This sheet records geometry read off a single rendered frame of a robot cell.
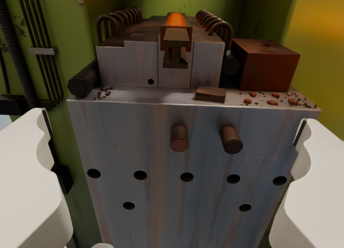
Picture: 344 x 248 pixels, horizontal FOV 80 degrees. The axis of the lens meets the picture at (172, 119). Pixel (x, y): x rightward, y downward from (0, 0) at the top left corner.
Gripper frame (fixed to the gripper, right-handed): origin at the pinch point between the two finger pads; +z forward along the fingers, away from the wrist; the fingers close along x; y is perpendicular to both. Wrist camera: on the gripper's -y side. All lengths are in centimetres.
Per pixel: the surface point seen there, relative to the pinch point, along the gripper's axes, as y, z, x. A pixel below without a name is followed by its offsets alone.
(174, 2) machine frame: -3, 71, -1
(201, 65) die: 4.4, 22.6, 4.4
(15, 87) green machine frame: 16, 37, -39
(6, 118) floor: 100, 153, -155
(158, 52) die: 2.6, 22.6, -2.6
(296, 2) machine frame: -4.8, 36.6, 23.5
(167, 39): -1.2, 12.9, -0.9
